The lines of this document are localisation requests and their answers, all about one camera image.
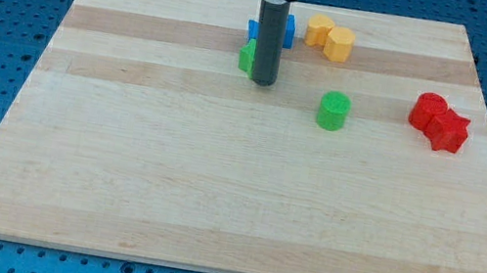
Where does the red star block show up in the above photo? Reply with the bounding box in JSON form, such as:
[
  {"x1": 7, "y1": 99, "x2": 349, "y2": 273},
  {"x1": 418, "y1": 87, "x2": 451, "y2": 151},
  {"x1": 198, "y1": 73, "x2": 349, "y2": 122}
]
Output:
[{"x1": 423, "y1": 109, "x2": 471, "y2": 153}]

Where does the yellow hexagon block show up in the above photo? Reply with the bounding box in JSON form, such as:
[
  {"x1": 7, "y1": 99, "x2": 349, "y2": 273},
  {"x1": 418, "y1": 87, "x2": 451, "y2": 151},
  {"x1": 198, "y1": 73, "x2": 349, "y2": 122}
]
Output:
[{"x1": 323, "y1": 26, "x2": 356, "y2": 63}]

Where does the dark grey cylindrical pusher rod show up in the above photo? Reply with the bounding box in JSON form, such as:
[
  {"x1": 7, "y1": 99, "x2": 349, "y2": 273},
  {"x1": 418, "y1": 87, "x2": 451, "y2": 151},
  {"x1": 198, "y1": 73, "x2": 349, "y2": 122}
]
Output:
[{"x1": 251, "y1": 0, "x2": 290, "y2": 87}]

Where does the blue block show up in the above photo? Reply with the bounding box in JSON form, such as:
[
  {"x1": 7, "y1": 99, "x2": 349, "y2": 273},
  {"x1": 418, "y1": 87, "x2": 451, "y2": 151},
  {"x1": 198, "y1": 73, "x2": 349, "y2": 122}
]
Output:
[{"x1": 247, "y1": 15, "x2": 296, "y2": 49}]

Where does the yellow heart block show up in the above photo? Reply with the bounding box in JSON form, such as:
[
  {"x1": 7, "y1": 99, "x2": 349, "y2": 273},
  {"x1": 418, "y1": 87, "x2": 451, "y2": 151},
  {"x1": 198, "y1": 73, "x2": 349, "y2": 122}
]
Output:
[{"x1": 304, "y1": 13, "x2": 335, "y2": 47}]

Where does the light wooden board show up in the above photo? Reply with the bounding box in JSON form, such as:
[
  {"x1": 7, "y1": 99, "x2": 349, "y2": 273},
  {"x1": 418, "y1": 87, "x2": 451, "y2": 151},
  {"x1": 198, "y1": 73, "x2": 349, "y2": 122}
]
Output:
[{"x1": 0, "y1": 0, "x2": 487, "y2": 273}]

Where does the red cylinder block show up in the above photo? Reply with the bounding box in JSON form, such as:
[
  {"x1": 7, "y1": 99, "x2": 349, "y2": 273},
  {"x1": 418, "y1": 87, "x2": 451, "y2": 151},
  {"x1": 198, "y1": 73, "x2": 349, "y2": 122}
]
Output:
[{"x1": 408, "y1": 92, "x2": 449, "y2": 131}]

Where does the green cylinder block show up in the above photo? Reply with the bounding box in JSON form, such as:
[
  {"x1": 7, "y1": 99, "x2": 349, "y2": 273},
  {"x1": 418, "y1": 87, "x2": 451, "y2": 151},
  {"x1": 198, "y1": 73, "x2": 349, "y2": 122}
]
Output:
[{"x1": 316, "y1": 90, "x2": 352, "y2": 132}]

